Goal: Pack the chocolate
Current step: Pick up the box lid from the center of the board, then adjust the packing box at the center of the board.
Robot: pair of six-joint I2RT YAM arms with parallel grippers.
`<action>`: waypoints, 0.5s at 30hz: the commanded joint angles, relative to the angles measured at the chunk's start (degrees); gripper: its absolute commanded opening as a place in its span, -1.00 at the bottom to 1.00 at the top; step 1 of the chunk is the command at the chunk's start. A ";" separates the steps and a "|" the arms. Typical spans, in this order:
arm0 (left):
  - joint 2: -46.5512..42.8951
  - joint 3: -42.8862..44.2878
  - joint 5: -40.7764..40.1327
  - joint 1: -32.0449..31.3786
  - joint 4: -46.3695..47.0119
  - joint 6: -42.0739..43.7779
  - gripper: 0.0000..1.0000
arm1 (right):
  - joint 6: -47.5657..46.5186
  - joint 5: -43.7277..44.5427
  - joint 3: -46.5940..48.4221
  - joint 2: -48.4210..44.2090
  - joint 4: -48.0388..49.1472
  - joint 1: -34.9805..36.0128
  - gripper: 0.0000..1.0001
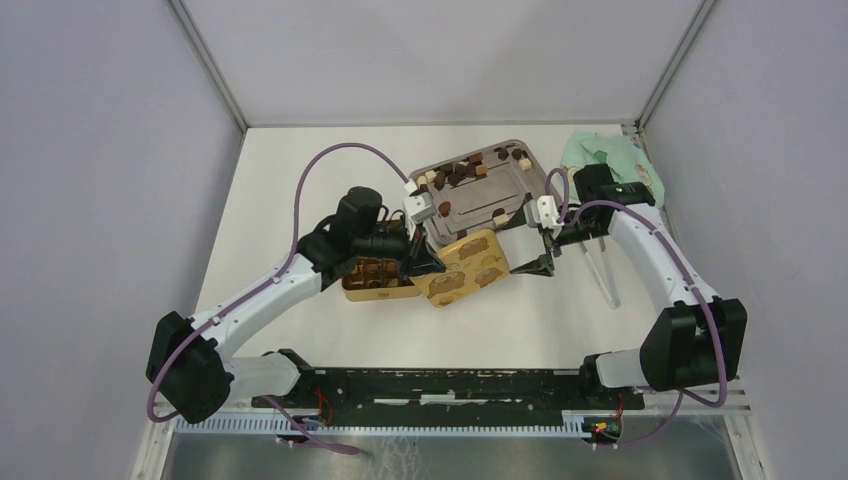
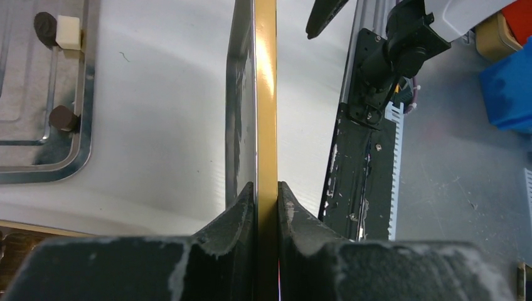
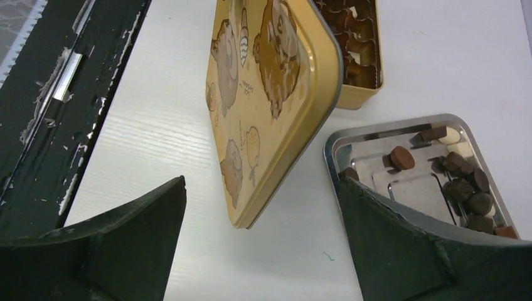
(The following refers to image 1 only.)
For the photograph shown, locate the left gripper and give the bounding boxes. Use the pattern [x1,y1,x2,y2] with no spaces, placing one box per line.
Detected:
[354,216,446,280]

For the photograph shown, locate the silver box lid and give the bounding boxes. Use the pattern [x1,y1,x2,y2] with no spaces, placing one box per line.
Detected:
[411,228,510,308]

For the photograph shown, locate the gold chocolate box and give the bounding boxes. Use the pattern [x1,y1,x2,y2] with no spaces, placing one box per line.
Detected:
[340,258,420,302]

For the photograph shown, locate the metal serving tongs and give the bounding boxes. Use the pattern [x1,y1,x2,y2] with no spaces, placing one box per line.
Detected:
[578,238,621,310]

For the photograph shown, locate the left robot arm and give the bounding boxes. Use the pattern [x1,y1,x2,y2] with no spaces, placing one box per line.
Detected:
[145,186,446,424]

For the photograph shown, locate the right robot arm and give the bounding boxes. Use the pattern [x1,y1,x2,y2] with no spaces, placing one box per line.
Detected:
[505,163,747,408]

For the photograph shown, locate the steel tray with chocolates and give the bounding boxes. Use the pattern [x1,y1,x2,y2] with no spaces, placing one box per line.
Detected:
[411,140,548,248]

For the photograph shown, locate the green printed cloth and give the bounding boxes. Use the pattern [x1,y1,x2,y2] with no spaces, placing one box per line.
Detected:
[561,130,665,208]

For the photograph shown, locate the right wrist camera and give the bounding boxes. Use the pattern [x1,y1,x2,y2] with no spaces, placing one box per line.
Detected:
[523,195,565,230]

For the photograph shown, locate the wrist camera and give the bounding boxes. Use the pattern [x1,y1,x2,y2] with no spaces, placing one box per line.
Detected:
[402,192,437,230]
[523,195,565,230]

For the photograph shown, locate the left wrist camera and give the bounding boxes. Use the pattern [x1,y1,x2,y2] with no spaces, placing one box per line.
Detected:
[402,192,437,230]

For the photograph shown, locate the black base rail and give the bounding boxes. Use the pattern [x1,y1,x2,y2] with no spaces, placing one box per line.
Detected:
[276,368,645,427]

